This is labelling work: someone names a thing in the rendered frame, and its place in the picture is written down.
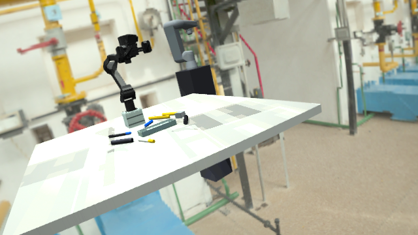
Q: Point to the white keyboard with letter keys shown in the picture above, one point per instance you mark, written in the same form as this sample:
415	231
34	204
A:
156	127

